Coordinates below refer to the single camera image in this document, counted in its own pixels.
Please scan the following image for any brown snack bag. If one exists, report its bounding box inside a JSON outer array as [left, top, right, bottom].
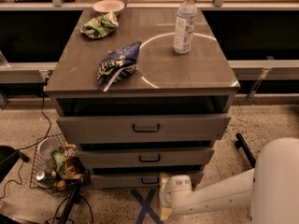
[[51, 143, 86, 180]]

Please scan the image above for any metal can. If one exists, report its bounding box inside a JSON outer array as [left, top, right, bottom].
[[36, 171, 53, 186]]

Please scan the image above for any clear cup in basket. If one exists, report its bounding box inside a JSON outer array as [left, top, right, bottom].
[[37, 138, 60, 160]]

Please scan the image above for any black stand base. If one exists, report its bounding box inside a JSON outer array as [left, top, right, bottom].
[[235, 133, 256, 168]]

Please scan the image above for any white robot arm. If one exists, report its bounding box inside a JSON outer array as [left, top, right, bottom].
[[159, 137, 299, 224]]

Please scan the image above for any green chip bag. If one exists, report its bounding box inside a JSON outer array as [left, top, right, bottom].
[[80, 10, 119, 40]]

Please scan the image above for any grey drawer cabinet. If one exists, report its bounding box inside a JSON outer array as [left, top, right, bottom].
[[46, 8, 239, 184]]

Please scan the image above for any grey drawer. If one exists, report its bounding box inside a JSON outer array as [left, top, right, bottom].
[[78, 147, 214, 169], [57, 114, 231, 144], [91, 173, 164, 189]]

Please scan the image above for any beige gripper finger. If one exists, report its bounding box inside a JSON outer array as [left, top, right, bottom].
[[159, 173, 172, 221]]

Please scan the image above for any black power cable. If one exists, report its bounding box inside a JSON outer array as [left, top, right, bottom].
[[0, 77, 53, 201]]

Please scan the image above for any black tripod leg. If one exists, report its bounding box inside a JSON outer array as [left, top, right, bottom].
[[46, 177, 94, 224]]

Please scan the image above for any blue tape cross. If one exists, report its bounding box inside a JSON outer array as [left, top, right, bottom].
[[131, 189, 164, 224]]

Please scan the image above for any wire basket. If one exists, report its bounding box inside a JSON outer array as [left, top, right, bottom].
[[30, 133, 90, 194]]

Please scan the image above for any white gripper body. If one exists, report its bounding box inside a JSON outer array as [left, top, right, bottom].
[[165, 175, 192, 208]]

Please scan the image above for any blue chip bag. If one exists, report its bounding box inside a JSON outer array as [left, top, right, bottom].
[[97, 41, 142, 91]]

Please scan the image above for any white bowl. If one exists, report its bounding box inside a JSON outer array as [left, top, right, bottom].
[[93, 0, 125, 15]]

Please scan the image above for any clear plastic water bottle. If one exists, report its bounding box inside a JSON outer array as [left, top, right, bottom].
[[173, 0, 197, 54]]

